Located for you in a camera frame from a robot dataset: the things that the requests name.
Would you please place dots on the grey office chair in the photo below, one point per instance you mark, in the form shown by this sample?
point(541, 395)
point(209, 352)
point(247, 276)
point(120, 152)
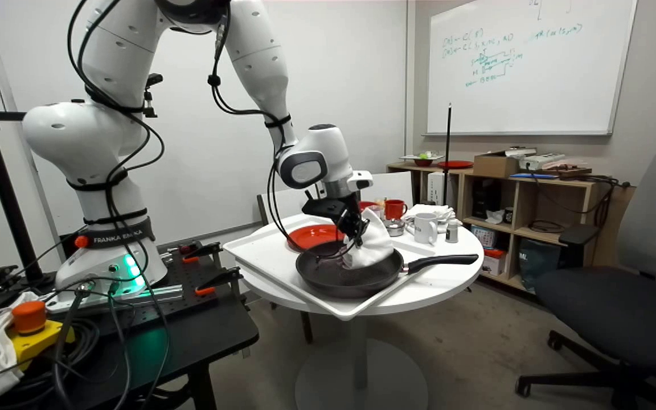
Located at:
point(626, 304)

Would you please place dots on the white towel with red stripes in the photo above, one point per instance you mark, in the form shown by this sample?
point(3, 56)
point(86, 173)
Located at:
point(376, 242)

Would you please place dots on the dark frying pan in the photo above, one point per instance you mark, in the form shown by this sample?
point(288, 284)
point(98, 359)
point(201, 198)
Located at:
point(336, 276)

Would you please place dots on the black robot workbench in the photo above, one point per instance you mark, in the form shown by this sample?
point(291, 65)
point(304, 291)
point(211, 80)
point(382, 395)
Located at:
point(205, 333)

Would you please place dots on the orange emergency stop button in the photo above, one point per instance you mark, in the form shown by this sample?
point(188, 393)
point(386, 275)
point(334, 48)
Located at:
point(30, 321)

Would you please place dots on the thin black pole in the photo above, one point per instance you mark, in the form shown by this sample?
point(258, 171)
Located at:
point(449, 152)

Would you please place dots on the red oval tray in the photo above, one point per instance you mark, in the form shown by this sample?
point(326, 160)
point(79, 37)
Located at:
point(456, 164)

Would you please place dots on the white box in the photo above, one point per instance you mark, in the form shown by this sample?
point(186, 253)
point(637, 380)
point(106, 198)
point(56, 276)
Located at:
point(392, 188)

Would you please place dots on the red bowl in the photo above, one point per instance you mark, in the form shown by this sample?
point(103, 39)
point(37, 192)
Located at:
point(367, 205)

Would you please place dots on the wooden shelf unit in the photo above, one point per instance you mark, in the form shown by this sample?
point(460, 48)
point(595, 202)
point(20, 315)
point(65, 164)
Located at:
point(556, 209)

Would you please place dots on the red cup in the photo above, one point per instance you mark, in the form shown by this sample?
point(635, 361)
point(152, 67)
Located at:
point(394, 211)

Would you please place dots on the round white table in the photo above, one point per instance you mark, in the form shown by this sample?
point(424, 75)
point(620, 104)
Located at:
point(443, 276)

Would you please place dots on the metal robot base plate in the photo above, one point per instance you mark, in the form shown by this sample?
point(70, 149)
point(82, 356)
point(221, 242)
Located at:
point(160, 295)

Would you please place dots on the plain white folded towel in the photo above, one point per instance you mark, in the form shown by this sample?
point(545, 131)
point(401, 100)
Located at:
point(434, 213)

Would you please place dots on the red plate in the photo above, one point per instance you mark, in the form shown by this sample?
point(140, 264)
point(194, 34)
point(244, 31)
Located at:
point(310, 238)

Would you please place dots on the white mug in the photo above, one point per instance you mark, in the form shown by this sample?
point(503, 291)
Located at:
point(424, 229)

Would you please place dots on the stack of books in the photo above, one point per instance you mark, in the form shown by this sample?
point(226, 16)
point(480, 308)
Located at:
point(537, 160)

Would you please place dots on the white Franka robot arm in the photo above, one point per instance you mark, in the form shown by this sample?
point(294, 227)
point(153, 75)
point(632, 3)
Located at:
point(108, 145)

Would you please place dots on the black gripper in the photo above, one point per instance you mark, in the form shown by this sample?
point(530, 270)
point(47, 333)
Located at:
point(329, 205)

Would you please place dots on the small dark bowl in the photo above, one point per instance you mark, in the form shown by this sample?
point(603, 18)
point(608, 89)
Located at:
point(424, 160)

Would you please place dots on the wall whiteboard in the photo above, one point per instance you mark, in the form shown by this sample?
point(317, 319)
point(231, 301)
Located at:
point(533, 69)

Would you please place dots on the cardboard box with flaps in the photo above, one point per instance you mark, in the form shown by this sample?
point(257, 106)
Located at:
point(495, 164)

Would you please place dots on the small salt shaker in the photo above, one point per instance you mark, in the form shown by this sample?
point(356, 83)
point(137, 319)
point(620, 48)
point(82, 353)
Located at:
point(452, 230)

